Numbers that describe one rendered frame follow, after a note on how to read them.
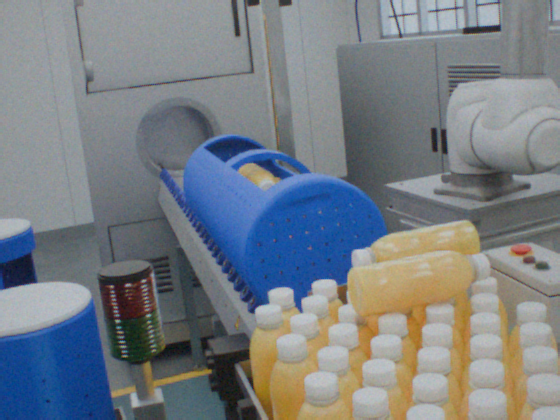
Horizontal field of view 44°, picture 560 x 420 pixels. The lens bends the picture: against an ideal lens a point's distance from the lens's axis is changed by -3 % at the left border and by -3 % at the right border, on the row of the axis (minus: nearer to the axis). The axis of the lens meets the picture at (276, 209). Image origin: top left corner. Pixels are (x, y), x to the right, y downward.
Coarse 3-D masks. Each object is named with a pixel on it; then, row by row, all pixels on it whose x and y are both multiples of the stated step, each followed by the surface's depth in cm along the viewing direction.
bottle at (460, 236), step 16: (448, 224) 114; (464, 224) 113; (384, 240) 111; (400, 240) 110; (416, 240) 110; (432, 240) 111; (448, 240) 111; (464, 240) 111; (384, 256) 109; (400, 256) 109
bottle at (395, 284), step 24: (384, 264) 98; (408, 264) 97; (432, 264) 98; (456, 264) 98; (360, 288) 95; (384, 288) 95; (408, 288) 96; (432, 288) 97; (456, 288) 98; (360, 312) 97
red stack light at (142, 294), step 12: (108, 288) 76; (120, 288) 76; (132, 288) 76; (144, 288) 77; (108, 300) 76; (120, 300) 76; (132, 300) 76; (144, 300) 77; (156, 300) 79; (108, 312) 77; (120, 312) 76; (132, 312) 76; (144, 312) 77
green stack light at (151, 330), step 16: (112, 320) 77; (128, 320) 76; (144, 320) 77; (160, 320) 80; (112, 336) 78; (128, 336) 77; (144, 336) 77; (160, 336) 79; (112, 352) 78; (128, 352) 77; (144, 352) 78
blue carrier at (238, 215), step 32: (192, 160) 205; (224, 160) 213; (256, 160) 168; (288, 160) 170; (192, 192) 192; (224, 192) 156; (256, 192) 138; (288, 192) 129; (320, 192) 131; (352, 192) 132; (224, 224) 148; (256, 224) 129; (288, 224) 130; (320, 224) 132; (352, 224) 133; (384, 224) 135; (256, 256) 130; (288, 256) 131; (320, 256) 133; (256, 288) 131
